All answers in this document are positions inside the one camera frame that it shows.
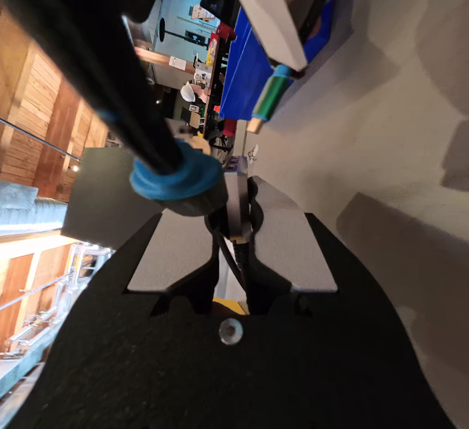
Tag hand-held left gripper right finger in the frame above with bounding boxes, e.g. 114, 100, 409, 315
245, 176, 338, 315

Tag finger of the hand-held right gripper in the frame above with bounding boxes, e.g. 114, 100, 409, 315
219, 0, 347, 71

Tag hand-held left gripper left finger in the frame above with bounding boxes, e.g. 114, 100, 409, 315
126, 209, 220, 314

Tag black switch cable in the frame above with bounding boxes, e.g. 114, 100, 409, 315
214, 227, 250, 292

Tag silver HDMI switch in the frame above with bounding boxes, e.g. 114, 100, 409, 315
223, 155, 254, 242

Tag grey desk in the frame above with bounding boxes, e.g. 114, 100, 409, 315
234, 0, 469, 429

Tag blue plastic bin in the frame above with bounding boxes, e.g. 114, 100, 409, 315
219, 0, 336, 122

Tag black shelf rack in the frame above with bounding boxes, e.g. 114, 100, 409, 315
203, 22, 238, 133

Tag metal scaffold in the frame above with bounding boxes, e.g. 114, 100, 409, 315
0, 242, 112, 361

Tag silver ventilation duct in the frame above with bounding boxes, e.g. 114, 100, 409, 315
0, 181, 69, 232

